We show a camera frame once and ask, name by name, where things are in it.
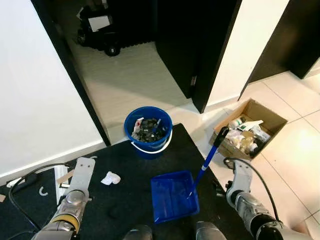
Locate crumpled white paper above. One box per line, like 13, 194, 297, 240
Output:
100, 171, 122, 186

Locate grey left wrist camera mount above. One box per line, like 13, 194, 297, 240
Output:
65, 157, 96, 194

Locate grey right robot leg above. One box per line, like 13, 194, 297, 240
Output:
195, 221, 227, 240

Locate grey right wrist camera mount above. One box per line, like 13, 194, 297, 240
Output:
230, 159, 254, 194

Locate white flat strip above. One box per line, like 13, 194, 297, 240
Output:
53, 164, 69, 202

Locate blue long-handled dustpan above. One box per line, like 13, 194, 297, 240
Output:
150, 126, 230, 225

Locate blue plastic bucket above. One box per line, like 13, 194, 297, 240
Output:
124, 106, 174, 160

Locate white green printed packet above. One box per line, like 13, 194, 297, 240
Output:
239, 119, 264, 133

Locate grey left robot leg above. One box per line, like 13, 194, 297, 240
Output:
123, 225, 154, 240

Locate brown cardboard box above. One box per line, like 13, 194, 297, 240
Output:
209, 98, 288, 160

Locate black floor mat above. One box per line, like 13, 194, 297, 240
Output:
0, 123, 253, 240

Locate white bottle green cap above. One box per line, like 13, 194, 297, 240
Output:
228, 117, 246, 130

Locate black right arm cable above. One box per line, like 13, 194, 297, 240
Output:
223, 157, 279, 222

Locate white power adapter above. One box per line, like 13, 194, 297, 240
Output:
5, 176, 25, 189

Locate dark rubbish heap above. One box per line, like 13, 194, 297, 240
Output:
132, 118, 167, 143

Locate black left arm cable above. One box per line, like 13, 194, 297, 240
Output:
6, 163, 71, 234

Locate grey robot leg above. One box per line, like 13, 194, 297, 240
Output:
195, 221, 227, 240
123, 225, 154, 240

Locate dark door frame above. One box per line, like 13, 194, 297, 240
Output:
31, 0, 112, 147

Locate dark wooden door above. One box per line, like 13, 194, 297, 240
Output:
239, 0, 320, 99
154, 0, 244, 114

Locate small wooden stick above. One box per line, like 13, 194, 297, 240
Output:
56, 169, 76, 185

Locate black wheeled cart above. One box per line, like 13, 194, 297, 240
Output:
76, 4, 121, 57

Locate crumpled clear plastic bags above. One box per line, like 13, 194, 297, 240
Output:
226, 128, 271, 155

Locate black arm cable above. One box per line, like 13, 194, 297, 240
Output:
6, 163, 71, 234
223, 157, 279, 222

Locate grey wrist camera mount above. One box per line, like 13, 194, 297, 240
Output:
230, 159, 254, 194
65, 157, 96, 194

